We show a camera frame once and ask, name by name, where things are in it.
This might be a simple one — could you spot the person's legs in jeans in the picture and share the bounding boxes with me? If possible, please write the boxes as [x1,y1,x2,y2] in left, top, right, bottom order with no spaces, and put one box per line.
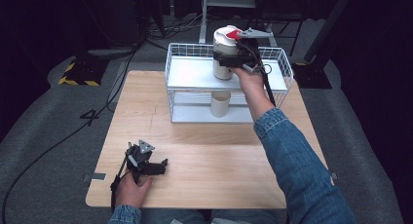
[139,208,288,224]

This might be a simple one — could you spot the black chair frame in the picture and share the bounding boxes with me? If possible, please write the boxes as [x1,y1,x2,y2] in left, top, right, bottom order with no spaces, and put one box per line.
[243,0,307,57]

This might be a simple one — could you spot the yellow black striped stand base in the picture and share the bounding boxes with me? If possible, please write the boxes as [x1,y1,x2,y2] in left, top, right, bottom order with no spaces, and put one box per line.
[57,56,110,88]

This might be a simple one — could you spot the white wire shelf rack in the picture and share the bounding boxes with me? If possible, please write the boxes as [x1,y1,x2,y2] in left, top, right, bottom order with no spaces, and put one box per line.
[165,42,295,125]

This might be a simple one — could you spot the dark slanted pole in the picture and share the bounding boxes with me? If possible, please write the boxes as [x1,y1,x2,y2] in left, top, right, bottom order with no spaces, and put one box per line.
[303,0,357,64]

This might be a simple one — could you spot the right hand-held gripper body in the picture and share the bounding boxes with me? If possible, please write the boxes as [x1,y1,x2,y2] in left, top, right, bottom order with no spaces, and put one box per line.
[237,27,274,72]

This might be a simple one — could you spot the person's right hand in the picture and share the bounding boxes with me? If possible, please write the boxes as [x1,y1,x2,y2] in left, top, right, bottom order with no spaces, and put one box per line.
[232,67,266,95]

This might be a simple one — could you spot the person's left hand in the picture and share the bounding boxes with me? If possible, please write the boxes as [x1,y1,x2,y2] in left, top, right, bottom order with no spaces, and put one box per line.
[115,174,154,209]

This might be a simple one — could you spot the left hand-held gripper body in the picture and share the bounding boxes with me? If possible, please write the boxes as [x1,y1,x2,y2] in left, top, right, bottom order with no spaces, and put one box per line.
[126,139,161,184]

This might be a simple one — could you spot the white tumbler with red lid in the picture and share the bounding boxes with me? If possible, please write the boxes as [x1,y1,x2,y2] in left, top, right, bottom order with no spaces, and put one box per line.
[212,24,244,82]

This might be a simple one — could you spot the black strap of left gripper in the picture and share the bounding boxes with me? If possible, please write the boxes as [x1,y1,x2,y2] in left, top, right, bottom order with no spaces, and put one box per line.
[109,142,134,215]

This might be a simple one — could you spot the white paper cup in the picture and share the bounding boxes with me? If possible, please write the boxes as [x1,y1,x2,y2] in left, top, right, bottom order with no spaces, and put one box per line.
[209,90,233,119]

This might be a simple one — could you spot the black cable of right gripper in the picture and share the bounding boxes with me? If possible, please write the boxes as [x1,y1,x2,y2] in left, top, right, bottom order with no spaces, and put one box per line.
[238,42,278,108]

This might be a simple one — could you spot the black floor cable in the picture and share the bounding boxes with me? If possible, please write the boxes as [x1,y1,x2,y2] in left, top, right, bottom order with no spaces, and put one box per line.
[0,38,142,224]

